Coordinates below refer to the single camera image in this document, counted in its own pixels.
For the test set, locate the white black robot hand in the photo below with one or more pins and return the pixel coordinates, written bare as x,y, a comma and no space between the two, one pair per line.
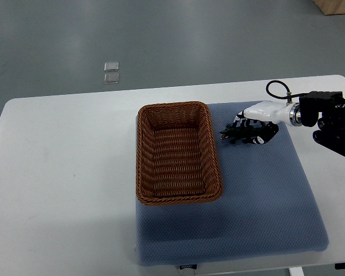
270,114

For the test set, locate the dark toy crocodile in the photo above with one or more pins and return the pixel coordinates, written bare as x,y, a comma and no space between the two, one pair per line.
245,132

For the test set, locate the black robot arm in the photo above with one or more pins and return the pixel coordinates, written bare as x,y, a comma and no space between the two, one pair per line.
326,110

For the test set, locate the brown wicker basket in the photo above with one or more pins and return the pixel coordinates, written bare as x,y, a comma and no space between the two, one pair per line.
176,155

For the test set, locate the blue-grey foam cushion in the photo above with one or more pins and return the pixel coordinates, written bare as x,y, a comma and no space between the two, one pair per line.
267,208

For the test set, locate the wooden box corner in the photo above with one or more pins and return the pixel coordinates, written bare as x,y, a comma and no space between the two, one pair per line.
331,7

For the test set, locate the upper floor metal plate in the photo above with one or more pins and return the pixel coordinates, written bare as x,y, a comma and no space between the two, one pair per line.
111,66

